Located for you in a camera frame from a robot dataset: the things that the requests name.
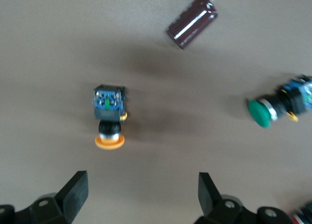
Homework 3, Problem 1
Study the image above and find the red push button switch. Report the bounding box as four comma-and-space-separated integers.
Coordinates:
291, 201, 312, 224

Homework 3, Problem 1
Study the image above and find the maroon cylindrical capacitor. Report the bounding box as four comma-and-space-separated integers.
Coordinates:
166, 0, 219, 50

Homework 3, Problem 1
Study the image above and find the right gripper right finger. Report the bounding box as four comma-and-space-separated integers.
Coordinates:
194, 172, 293, 224

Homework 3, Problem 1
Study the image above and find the green push button switch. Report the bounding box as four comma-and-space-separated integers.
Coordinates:
246, 74, 312, 129

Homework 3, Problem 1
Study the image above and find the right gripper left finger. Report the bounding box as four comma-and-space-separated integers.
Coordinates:
0, 170, 89, 224

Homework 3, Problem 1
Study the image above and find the yellow push button switch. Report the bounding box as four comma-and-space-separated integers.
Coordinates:
92, 84, 129, 150

